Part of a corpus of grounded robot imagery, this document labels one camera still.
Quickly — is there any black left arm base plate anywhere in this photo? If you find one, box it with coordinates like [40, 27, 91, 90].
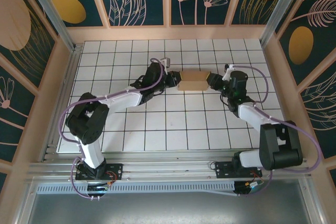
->
[75, 163, 124, 182]

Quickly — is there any aluminium side rail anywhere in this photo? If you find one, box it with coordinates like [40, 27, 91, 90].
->
[39, 44, 84, 162]

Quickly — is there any grey sheet metal panel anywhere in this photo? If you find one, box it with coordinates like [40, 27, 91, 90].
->
[15, 179, 323, 224]

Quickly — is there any aluminium corner post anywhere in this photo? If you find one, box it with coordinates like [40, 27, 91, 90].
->
[20, 0, 77, 52]
[259, 0, 308, 48]

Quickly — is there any brown cardboard box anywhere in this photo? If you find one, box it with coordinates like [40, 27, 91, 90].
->
[177, 70, 213, 91]

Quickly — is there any green circuit board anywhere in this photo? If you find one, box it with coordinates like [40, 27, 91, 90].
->
[86, 184, 110, 192]
[246, 180, 265, 189]

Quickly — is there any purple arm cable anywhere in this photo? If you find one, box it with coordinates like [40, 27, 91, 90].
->
[228, 64, 323, 198]
[59, 58, 165, 200]

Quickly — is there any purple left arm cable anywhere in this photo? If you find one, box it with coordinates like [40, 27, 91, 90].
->
[59, 58, 165, 200]

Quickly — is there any red orange wire bundle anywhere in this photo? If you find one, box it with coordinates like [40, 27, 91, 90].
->
[249, 170, 263, 183]
[104, 170, 118, 186]

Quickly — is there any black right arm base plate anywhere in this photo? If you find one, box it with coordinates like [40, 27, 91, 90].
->
[214, 161, 263, 180]

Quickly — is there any grey slotted cable duct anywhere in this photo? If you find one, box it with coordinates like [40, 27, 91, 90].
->
[36, 180, 237, 196]

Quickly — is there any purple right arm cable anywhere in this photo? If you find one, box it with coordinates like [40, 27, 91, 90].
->
[228, 64, 323, 198]

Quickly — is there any wide aluminium base rail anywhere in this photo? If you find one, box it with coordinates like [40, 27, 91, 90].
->
[26, 158, 312, 182]

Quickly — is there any narrow aluminium table edge rail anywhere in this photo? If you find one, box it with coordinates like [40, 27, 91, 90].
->
[43, 148, 295, 161]

